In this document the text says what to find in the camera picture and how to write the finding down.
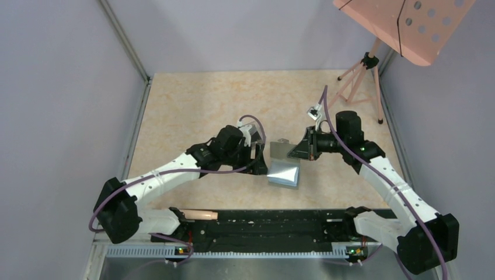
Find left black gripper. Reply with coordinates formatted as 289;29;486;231
222;142;269;175

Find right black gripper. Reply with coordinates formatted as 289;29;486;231
288;125;347;160

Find grey card holder wallet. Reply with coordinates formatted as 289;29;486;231
267;139;301;190

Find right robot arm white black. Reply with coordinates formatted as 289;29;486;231
288;107;459;275

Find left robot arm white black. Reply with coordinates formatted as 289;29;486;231
90;124;267;244

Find pink music stand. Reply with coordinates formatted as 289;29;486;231
336;0;477;125

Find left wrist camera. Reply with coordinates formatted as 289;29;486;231
237;121;262;147

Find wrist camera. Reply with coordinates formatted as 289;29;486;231
237;121;262;147
307;104;322;121

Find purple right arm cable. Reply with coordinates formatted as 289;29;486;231
319;85;449;280

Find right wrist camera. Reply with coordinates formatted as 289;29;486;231
307;104;322;121

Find beige cylindrical handle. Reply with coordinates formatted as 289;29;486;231
180;209;218;221

